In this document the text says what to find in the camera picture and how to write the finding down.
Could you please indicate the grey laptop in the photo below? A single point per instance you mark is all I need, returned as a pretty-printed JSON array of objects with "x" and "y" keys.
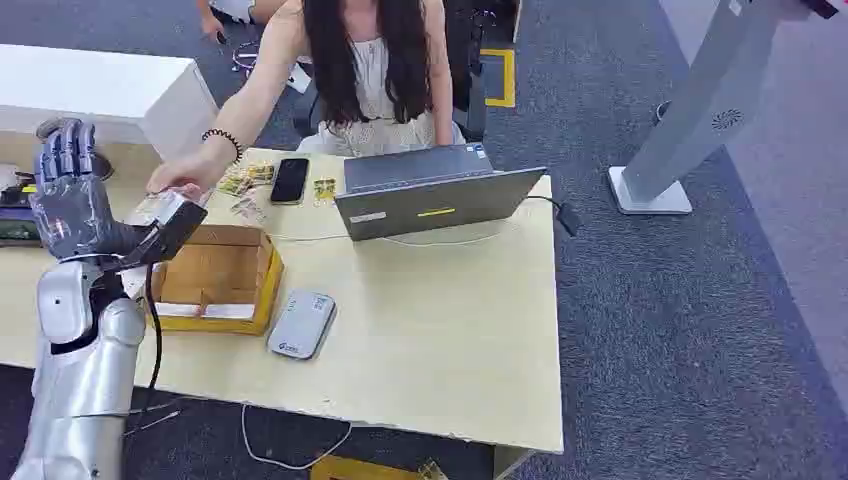
[{"x": 424, "y": 199}]

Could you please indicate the white cards stack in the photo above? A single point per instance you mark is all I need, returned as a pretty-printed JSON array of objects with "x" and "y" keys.
[{"x": 205, "y": 310}]

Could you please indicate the person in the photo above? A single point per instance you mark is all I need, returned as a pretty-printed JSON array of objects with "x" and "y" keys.
[
  {"x": 371, "y": 79},
  {"x": 232, "y": 10}
]

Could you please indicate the pale printed card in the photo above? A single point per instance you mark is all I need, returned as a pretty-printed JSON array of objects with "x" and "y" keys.
[{"x": 248, "y": 209}]

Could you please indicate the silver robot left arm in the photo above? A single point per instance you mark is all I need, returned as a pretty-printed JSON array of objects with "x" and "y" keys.
[{"x": 83, "y": 371}]

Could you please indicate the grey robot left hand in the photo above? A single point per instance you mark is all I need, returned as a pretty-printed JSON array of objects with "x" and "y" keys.
[{"x": 73, "y": 212}]

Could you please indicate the dark electronic devices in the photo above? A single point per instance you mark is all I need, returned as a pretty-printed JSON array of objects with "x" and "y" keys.
[{"x": 16, "y": 212}]

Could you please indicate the wooden card box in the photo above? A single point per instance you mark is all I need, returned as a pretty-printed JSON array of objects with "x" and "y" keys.
[{"x": 218, "y": 278}]

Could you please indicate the grey floor stand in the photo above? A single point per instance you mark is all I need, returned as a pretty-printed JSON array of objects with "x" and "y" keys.
[{"x": 696, "y": 106}]

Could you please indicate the black smartphone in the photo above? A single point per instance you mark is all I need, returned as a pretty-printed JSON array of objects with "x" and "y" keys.
[{"x": 290, "y": 180}]

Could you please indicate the grey card reader device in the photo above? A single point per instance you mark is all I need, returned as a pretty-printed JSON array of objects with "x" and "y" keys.
[{"x": 302, "y": 324}]

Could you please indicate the yellow printed card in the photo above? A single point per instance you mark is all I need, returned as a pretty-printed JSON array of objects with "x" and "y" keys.
[{"x": 324, "y": 189}]

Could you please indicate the white cabinet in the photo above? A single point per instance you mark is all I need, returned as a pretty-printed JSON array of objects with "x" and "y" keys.
[{"x": 99, "y": 93}]

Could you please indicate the person's right hand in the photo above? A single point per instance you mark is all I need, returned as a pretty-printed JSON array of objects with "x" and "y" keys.
[{"x": 179, "y": 175}]

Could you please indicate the yellow crate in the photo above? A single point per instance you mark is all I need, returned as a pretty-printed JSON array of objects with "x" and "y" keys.
[{"x": 371, "y": 470}]

